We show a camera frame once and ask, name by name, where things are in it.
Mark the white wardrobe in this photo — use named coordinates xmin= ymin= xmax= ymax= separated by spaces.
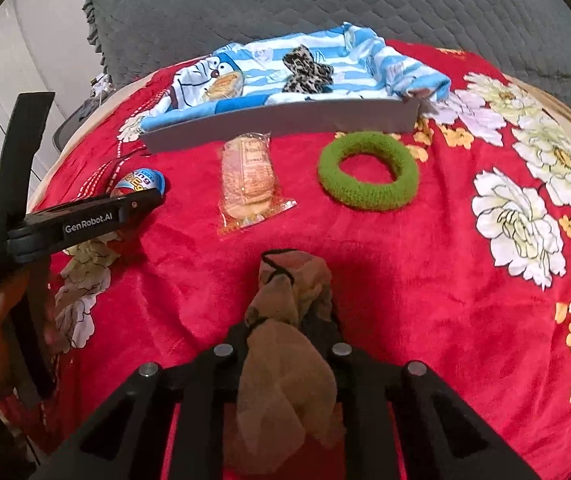
xmin=0 ymin=0 xmax=76 ymax=196

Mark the blue striped Doraemon fabric box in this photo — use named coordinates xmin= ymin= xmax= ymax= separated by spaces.
xmin=118 ymin=22 xmax=451 ymax=142

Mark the clear biscuit pack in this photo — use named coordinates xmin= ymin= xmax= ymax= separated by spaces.
xmin=220 ymin=132 xmax=297 ymax=234

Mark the small yellow snack packet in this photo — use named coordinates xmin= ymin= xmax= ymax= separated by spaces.
xmin=204 ymin=70 xmax=244 ymax=101

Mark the grey bedside stool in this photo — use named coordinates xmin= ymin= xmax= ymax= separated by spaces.
xmin=52 ymin=99 xmax=100 ymax=153

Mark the leopard print scrunchie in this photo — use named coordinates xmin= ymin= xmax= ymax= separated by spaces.
xmin=282 ymin=46 xmax=333 ymax=94

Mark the green fuzzy hair ring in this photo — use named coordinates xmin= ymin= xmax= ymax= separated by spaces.
xmin=317 ymin=130 xmax=421 ymax=213

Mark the grey quilted headboard cover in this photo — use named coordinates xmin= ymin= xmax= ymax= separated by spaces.
xmin=84 ymin=0 xmax=571 ymax=107

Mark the beige stocking bundle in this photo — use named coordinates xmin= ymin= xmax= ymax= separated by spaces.
xmin=224 ymin=249 xmax=344 ymax=474

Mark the red floral blanket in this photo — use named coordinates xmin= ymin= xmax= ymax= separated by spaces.
xmin=0 ymin=39 xmax=571 ymax=480

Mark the red blue surprise egg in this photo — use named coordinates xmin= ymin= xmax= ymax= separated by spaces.
xmin=110 ymin=168 xmax=166 ymax=196

